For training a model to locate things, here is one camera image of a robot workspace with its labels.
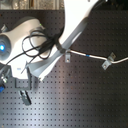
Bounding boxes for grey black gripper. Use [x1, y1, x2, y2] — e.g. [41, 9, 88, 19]
[15, 73, 32, 106]

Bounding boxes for white cable with blue marks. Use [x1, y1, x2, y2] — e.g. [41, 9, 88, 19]
[69, 49, 128, 65]

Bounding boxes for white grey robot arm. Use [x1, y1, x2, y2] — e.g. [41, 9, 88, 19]
[0, 0, 107, 105]

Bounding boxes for blue connector at left edge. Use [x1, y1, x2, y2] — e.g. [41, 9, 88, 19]
[0, 85, 5, 95]

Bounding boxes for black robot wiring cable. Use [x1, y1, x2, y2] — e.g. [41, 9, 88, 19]
[5, 29, 62, 66]

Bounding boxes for metal cable clip left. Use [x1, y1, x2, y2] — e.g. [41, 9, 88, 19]
[65, 51, 71, 63]

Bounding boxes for metal cable clip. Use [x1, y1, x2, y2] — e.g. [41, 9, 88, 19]
[108, 52, 116, 61]
[65, 51, 71, 63]
[102, 60, 111, 70]

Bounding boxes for metal cable clip lower right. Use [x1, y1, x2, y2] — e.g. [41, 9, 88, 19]
[102, 60, 111, 70]

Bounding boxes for metal cable clip upper right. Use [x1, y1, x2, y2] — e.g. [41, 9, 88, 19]
[108, 52, 116, 61]

